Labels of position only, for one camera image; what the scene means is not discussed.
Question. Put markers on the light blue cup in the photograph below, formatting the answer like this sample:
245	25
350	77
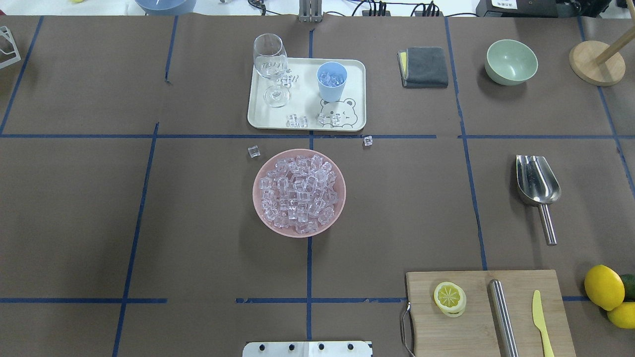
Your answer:
331	77

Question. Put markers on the green lime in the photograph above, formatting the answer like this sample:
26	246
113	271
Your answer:
628	280

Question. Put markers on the white wire cup rack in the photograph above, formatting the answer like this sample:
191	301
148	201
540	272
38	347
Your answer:
9	53

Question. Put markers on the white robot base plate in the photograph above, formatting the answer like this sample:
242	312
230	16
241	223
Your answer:
309	349

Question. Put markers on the cream bear tray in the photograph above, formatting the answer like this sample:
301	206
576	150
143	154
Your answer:
349	113

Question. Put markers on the aluminium frame post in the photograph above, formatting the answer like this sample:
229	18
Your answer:
310	11

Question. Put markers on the wooden cutting board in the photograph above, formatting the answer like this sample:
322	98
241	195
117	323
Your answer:
476	332

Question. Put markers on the yellow sponge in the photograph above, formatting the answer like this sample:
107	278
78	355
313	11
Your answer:
402	56

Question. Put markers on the blue bowl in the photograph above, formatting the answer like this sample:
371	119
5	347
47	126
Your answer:
166	7

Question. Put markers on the clear wine glass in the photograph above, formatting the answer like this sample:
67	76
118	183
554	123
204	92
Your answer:
271	63

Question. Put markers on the grey folded cloth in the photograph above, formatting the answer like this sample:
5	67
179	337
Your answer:
426	68

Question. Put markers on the metal ice scoop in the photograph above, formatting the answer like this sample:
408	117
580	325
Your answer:
537	186

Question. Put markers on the loose ice cube left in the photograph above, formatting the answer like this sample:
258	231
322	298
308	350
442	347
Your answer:
254	151

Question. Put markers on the yellow lemon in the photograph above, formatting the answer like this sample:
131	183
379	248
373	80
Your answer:
604	287
623	316

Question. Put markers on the pink bowl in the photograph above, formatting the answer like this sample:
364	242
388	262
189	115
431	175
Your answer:
299	193

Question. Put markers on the green bowl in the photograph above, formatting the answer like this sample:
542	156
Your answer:
510	62

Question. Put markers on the yellow lemon upper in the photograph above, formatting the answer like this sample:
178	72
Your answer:
604	287

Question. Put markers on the yellow plastic knife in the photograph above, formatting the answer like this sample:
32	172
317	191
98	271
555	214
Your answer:
539	321

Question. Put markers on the yellow lemon lower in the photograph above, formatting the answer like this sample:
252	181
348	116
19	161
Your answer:
623	316

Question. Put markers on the metal rod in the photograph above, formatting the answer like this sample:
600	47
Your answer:
502	319

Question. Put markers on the wooden stand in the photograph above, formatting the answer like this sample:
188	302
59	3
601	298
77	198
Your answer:
597	59

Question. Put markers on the pile of clear ice cubes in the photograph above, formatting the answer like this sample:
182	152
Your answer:
297	194

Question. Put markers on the lemon slice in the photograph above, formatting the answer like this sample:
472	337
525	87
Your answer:
450	299

